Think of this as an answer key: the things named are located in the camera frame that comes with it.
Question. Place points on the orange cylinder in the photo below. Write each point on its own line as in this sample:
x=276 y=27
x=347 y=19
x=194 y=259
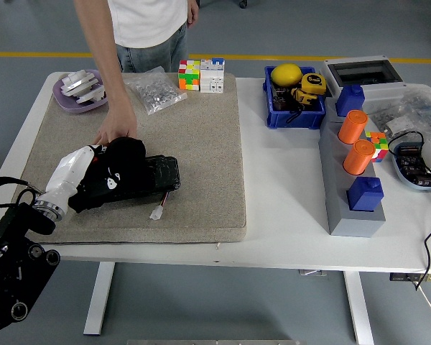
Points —
x=352 y=128
x=358 y=159

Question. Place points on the metal table bracket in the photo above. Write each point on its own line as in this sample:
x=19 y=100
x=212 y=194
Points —
x=311 y=272

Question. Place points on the yellow tape measure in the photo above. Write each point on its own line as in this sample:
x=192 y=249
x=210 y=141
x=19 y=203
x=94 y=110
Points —
x=313 y=83

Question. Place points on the grey electrical enclosure box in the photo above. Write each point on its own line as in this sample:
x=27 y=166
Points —
x=380 y=94

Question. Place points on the purple tray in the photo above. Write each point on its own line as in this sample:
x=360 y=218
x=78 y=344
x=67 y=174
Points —
x=66 y=105

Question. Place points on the black rag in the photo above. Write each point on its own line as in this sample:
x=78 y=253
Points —
x=122 y=161

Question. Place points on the clear bag of metal screws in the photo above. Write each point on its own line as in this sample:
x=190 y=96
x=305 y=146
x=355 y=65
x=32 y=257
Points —
x=156 y=93

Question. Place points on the blue plastic block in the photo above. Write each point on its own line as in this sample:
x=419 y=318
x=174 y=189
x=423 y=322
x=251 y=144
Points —
x=349 y=101
x=365 y=196

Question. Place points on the person's right forearm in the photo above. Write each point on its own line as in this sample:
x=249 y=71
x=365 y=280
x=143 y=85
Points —
x=109 y=82

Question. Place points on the small colourful puzzle cube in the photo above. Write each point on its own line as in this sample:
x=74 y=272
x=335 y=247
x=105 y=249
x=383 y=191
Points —
x=379 y=144

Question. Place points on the person's right hand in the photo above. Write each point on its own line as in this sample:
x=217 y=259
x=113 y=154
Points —
x=120 y=124

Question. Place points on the black panel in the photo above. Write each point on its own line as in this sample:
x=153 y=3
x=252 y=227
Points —
x=165 y=172

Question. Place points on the grey stepped holder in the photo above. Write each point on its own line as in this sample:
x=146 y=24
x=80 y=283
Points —
x=345 y=223

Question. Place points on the blue plastic bin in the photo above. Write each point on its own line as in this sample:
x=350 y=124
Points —
x=295 y=121

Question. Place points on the white table leg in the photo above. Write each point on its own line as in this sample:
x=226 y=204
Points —
x=359 y=309
x=98 y=298

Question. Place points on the person's left hand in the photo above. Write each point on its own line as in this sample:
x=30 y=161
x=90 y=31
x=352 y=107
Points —
x=193 y=12

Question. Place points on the black chair wheel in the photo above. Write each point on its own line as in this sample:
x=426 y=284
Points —
x=243 y=3

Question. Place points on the white circuit breaker block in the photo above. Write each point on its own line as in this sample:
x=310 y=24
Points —
x=212 y=79

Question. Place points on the person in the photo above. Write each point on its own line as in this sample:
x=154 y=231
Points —
x=147 y=21

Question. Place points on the white plastic pieces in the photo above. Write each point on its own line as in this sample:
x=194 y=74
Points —
x=79 y=84

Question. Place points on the yellow lemon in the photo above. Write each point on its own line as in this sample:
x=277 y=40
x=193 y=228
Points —
x=286 y=74

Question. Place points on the large colourful puzzle cube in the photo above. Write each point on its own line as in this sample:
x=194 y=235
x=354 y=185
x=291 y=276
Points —
x=189 y=77

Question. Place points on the grey-brown mat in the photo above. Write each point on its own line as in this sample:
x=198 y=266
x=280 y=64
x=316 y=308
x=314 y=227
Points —
x=194 y=143

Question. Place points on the clear bag of small parts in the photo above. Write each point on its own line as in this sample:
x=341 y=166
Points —
x=428 y=105
x=392 y=121

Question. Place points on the grey-blue tray of dark parts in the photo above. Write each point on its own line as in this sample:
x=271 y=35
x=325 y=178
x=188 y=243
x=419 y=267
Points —
x=410 y=169

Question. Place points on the black table control box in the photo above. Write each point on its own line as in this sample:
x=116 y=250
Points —
x=402 y=277

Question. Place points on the yellow black tool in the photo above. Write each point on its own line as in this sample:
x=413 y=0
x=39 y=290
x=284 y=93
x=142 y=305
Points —
x=302 y=97

